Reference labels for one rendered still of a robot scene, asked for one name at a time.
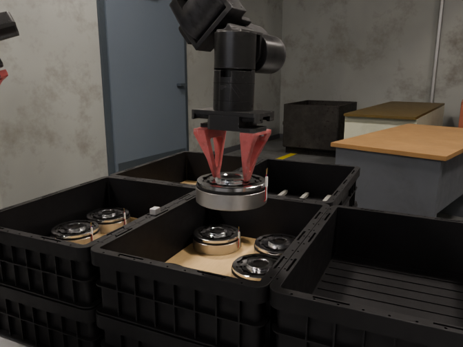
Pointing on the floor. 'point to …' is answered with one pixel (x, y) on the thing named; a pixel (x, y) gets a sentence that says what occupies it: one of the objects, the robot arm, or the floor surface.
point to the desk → (407, 169)
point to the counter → (392, 116)
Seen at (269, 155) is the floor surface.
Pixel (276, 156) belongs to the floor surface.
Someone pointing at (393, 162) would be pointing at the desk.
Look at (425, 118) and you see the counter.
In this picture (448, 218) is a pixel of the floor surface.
